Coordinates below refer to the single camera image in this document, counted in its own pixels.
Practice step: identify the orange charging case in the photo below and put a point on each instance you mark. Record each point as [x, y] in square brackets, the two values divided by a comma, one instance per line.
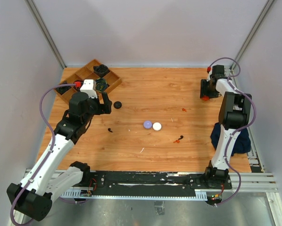
[205, 98]

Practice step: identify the purple earbud charging case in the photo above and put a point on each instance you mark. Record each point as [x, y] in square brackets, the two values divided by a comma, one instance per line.
[147, 124]

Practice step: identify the black rolled item top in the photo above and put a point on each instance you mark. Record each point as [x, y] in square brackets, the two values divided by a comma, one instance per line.
[101, 70]

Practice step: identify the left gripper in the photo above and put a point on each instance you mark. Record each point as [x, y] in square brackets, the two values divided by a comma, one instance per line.
[103, 108]

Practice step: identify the black charging case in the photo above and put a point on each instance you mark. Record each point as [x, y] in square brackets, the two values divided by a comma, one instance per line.
[117, 105]

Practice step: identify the dark blue cloth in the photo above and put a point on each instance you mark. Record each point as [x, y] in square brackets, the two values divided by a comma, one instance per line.
[242, 144]

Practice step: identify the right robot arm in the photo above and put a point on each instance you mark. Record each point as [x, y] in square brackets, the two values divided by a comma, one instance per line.
[233, 117]

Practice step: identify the wooden compartment tray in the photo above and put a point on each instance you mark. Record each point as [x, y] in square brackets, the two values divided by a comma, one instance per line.
[106, 80]

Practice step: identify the black yellow rolled item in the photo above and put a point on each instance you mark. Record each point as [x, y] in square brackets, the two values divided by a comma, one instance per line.
[101, 85]

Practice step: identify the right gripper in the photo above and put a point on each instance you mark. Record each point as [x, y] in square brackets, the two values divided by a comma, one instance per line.
[204, 92]

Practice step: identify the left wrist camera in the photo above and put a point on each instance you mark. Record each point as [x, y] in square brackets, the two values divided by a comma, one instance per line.
[89, 87]

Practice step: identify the white charging case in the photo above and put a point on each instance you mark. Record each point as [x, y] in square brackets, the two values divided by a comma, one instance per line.
[157, 126]

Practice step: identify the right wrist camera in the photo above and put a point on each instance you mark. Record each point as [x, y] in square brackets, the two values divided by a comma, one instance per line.
[209, 72]

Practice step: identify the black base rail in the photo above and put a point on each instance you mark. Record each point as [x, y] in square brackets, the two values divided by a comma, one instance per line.
[142, 184]

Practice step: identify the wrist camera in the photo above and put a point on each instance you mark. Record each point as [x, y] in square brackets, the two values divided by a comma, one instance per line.
[209, 72]
[89, 87]

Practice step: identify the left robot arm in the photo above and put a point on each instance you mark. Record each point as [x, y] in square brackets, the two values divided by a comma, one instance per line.
[35, 194]

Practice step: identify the black green rolled item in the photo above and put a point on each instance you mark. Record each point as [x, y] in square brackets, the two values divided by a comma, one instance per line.
[62, 90]

